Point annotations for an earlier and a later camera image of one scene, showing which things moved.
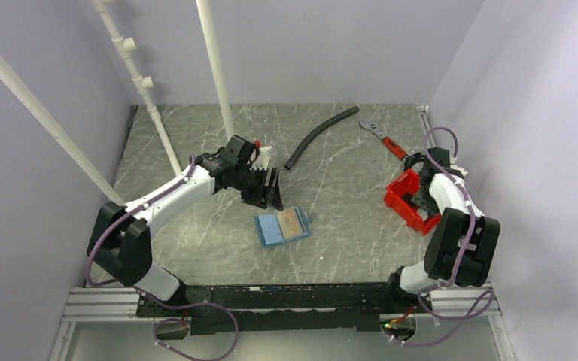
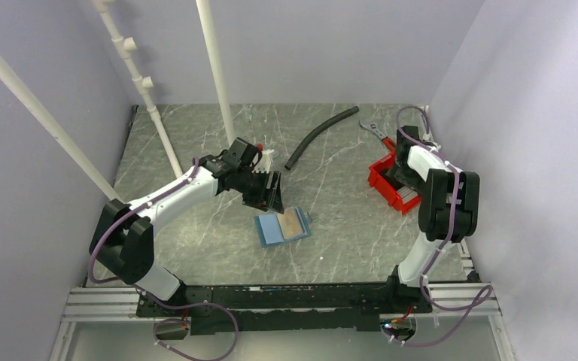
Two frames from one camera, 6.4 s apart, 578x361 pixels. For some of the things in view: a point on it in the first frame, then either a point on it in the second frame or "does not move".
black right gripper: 421,204 → 396,173
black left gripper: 259,198 does not move
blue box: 270,231 does not move
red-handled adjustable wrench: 393,145 does not move
